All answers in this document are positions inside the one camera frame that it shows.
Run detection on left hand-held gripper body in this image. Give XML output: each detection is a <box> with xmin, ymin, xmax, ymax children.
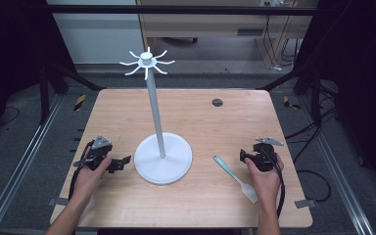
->
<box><xmin>72</xmin><ymin>134</ymin><xmax>114</xmax><ymax>171</ymax></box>

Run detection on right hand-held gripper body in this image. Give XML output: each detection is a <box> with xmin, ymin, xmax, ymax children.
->
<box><xmin>252</xmin><ymin>136</ymin><xmax>285</xmax><ymax>172</ymax></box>

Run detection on person's right hand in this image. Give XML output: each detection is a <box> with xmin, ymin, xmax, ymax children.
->
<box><xmin>244</xmin><ymin>155</ymin><xmax>285</xmax><ymax>210</ymax></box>

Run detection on person's left hand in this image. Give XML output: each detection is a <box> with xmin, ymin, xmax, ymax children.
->
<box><xmin>71</xmin><ymin>156</ymin><xmax>113</xmax><ymax>204</ymax></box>

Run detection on white rack stand with hooks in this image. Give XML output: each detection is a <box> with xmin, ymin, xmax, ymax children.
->
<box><xmin>118</xmin><ymin>46</ymin><xmax>194</xmax><ymax>186</ymax></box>

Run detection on yellow black floor tape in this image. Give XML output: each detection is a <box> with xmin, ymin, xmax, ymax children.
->
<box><xmin>72</xmin><ymin>94</ymin><xmax>88</xmax><ymax>113</ymax></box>
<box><xmin>282</xmin><ymin>95</ymin><xmax>302</xmax><ymax>111</ymax></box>

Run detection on grey tape strip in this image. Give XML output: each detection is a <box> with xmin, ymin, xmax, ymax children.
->
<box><xmin>294</xmin><ymin>198</ymin><xmax>318</xmax><ymax>210</ymax></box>
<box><xmin>47</xmin><ymin>197</ymin><xmax>70</xmax><ymax>207</ymax></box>

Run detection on white cabinet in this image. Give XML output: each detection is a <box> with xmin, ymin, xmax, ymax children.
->
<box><xmin>45</xmin><ymin>0</ymin><xmax>145</xmax><ymax>65</ymax></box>

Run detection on black curtain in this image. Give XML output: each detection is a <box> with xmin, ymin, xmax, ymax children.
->
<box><xmin>0</xmin><ymin>0</ymin><xmax>78</xmax><ymax>145</ymax></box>
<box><xmin>293</xmin><ymin>0</ymin><xmax>376</xmax><ymax>192</ymax></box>

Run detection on wooden desk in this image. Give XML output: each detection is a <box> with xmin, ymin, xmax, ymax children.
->
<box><xmin>136</xmin><ymin>0</ymin><xmax>319</xmax><ymax>71</ymax></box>

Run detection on teal handled white spatula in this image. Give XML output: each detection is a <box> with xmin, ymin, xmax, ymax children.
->
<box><xmin>211</xmin><ymin>154</ymin><xmax>259</xmax><ymax>205</ymax></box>

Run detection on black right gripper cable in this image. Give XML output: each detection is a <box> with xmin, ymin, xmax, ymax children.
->
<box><xmin>264</xmin><ymin>148</ymin><xmax>287</xmax><ymax>219</ymax></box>

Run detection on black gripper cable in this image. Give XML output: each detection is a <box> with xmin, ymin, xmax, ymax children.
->
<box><xmin>68</xmin><ymin>140</ymin><xmax>94</xmax><ymax>201</ymax></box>
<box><xmin>264</xmin><ymin>148</ymin><xmax>287</xmax><ymax>219</ymax></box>

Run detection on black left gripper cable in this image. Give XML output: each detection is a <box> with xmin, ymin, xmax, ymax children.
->
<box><xmin>68</xmin><ymin>140</ymin><xmax>94</xmax><ymax>201</ymax></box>

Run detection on black floor cable loop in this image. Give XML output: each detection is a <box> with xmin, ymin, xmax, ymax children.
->
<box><xmin>295</xmin><ymin>168</ymin><xmax>333</xmax><ymax>203</ymax></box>

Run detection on metal floor rail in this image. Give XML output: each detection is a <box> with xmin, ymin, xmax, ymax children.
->
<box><xmin>297</xmin><ymin>97</ymin><xmax>375</xmax><ymax>235</ymax></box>
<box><xmin>0</xmin><ymin>93</ymin><xmax>64</xmax><ymax>235</ymax></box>

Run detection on black metal frame stand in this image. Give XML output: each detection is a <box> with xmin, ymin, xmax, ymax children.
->
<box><xmin>258</xmin><ymin>62</ymin><xmax>323</xmax><ymax>127</ymax></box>
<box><xmin>38</xmin><ymin>63</ymin><xmax>107</xmax><ymax>125</ymax></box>

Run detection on hanging black cables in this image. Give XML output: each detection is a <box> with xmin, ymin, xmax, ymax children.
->
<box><xmin>261</xmin><ymin>1</ymin><xmax>303</xmax><ymax>71</ymax></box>

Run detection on black frame crossbar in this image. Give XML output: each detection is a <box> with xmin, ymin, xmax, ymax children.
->
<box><xmin>44</xmin><ymin>4</ymin><xmax>318</xmax><ymax>17</ymax></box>

